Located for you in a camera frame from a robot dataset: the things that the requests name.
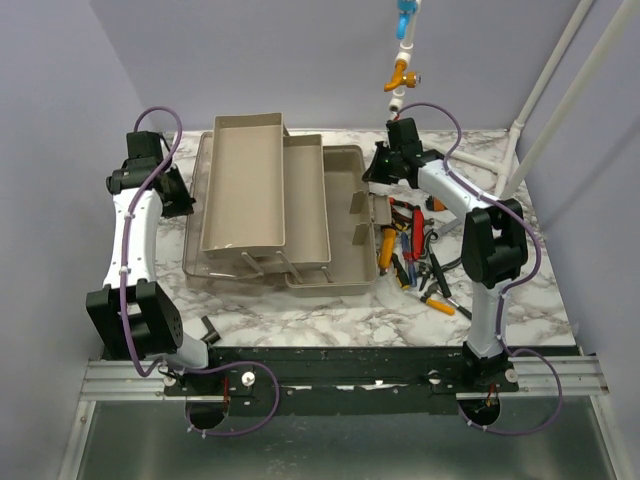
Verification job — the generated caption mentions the beige plastic tool box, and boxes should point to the beige plastic tool box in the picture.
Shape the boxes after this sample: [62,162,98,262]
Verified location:
[182,113,391,297]

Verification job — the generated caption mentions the red folding knife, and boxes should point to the red folding knife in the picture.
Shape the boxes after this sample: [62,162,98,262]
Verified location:
[411,206,425,260]

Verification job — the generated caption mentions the yellow utility knife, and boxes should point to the yellow utility knife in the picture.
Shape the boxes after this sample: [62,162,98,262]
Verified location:
[378,226,396,272]

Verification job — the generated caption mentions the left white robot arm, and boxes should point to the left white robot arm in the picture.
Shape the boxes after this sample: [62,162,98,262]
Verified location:
[85,131,222,395]

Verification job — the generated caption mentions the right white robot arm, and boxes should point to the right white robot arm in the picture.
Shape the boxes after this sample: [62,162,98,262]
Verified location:
[363,118,528,392]

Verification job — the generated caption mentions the orange black pliers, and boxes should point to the orange black pliers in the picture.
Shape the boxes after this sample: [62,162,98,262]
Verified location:
[389,197,424,232]

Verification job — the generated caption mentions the hex key set orange holder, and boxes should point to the hex key set orange holder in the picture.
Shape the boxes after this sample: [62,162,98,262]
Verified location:
[425,196,446,212]

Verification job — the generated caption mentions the orange brass tap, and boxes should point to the orange brass tap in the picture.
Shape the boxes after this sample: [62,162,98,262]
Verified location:
[383,59,422,92]

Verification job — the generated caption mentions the silver combination wrench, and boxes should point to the silver combination wrench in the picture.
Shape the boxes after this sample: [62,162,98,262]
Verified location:
[439,219,462,235]

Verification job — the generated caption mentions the black pruning shears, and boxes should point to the black pruning shears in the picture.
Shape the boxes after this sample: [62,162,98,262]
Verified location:
[419,237,461,298]

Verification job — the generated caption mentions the black yellow screwdriver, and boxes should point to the black yellow screwdriver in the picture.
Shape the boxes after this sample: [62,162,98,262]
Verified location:
[391,253,410,290]

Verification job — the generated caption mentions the blue pipe valve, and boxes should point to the blue pipe valve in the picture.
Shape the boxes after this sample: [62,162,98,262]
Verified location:
[396,0,421,41]

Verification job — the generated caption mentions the blue handled screwdriver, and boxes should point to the blue handled screwdriver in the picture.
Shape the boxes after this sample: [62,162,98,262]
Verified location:
[400,232,417,288]

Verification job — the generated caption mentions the white PVC pipe frame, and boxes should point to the white PVC pipe frame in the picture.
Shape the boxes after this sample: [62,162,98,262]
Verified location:
[387,0,640,201]

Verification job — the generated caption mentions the black T-handle bolt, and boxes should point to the black T-handle bolt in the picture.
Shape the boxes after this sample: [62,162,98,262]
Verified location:
[201,316,221,345]

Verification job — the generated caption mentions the aluminium extrusion rail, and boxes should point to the aluminium extrusion rail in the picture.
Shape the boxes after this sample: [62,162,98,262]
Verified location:
[80,361,165,402]

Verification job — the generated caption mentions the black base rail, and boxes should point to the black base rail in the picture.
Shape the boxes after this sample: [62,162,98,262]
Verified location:
[102,342,584,416]

